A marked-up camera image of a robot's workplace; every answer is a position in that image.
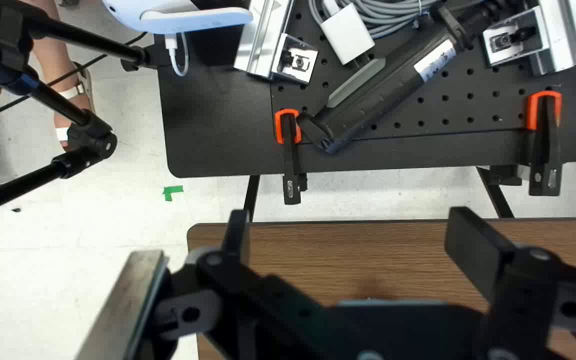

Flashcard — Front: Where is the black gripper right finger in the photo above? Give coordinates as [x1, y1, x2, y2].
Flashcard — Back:
[442, 204, 576, 360]

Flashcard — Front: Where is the black stand leg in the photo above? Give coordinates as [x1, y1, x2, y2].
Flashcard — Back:
[475, 163, 523, 221]
[240, 173, 263, 225]

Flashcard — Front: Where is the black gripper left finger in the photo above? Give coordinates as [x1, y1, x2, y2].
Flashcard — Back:
[153, 207, 369, 360]

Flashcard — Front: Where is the green tape mark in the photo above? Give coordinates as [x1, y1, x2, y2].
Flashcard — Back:
[160, 184, 185, 202]

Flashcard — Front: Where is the grey cable bundle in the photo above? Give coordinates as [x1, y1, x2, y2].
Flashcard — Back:
[305, 0, 451, 42]

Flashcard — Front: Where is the orange black bar clamp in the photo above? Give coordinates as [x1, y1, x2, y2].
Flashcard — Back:
[271, 106, 309, 206]
[523, 88, 565, 197]

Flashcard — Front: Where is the aluminium extrusion rail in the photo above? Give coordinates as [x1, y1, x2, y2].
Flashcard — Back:
[231, 0, 298, 80]
[531, 0, 576, 76]

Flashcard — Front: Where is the person's foot in sandal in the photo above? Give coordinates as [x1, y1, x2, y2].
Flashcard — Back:
[24, 0, 98, 145]

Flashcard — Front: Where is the thin white cable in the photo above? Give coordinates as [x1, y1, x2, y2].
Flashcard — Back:
[164, 34, 192, 80]

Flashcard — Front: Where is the pale blue plastic cover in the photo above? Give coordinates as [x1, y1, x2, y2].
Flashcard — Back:
[99, 0, 254, 36]

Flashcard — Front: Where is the white power adapter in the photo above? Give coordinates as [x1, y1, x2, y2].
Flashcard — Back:
[317, 1, 377, 66]

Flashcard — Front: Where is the black handheld tool grey grip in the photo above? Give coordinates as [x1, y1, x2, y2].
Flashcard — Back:
[298, 0, 506, 155]

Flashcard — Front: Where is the thin black floor cable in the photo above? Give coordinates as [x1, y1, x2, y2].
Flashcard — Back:
[0, 30, 151, 129]

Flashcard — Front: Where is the silver corner bracket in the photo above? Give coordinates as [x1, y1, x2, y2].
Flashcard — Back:
[269, 34, 320, 85]
[481, 14, 547, 67]

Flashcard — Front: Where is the black camera tripod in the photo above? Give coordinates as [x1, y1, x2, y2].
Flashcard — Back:
[0, 0, 158, 223]

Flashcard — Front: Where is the black perforated mounting board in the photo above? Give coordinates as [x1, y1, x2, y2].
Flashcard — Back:
[156, 0, 576, 179]

